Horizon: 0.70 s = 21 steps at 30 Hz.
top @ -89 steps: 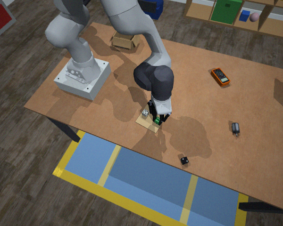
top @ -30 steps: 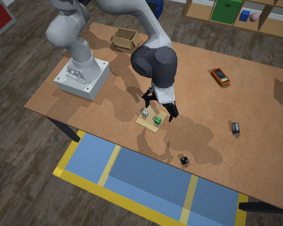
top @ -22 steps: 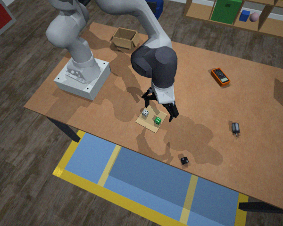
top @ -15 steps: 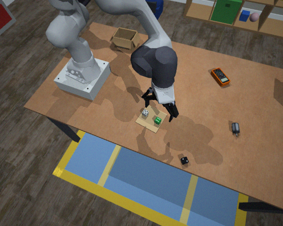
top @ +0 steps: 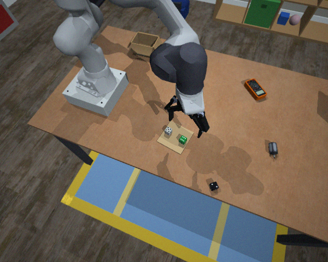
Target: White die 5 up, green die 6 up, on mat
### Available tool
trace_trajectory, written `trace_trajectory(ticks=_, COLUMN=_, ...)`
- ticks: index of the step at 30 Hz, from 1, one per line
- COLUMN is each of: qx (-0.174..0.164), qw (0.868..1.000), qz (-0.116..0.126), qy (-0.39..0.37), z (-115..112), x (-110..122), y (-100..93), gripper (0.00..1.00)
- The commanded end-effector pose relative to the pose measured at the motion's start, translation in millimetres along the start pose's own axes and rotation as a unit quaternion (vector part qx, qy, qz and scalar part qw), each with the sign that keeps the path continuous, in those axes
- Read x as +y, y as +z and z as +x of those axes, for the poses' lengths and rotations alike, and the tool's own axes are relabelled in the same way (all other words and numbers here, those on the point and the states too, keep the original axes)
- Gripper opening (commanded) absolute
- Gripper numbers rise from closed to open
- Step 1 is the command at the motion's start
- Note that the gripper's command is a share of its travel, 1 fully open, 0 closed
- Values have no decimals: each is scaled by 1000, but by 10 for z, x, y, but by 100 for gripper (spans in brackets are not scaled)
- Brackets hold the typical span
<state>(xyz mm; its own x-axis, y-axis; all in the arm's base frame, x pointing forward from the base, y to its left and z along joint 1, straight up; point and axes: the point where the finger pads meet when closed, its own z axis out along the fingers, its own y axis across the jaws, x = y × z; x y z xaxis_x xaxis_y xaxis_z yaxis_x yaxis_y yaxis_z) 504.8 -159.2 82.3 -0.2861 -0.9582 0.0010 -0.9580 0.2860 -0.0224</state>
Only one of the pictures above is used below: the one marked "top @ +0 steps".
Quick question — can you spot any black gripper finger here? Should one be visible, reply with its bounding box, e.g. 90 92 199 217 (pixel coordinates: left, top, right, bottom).
164 96 182 121
189 111 210 138

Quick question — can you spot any green die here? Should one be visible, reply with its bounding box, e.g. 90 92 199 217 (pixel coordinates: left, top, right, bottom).
179 135 187 145

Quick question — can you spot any beige square mat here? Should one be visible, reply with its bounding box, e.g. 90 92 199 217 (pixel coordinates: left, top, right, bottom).
157 121 194 154

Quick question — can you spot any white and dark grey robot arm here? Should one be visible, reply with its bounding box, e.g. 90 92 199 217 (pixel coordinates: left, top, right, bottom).
53 0 207 115

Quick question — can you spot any white die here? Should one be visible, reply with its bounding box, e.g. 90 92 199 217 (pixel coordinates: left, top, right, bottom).
165 126 172 135

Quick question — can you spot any orange digital multimeter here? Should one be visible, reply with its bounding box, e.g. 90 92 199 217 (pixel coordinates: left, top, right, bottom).
244 79 267 100

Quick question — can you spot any black die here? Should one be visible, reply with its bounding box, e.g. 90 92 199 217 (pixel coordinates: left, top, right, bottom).
209 182 219 191

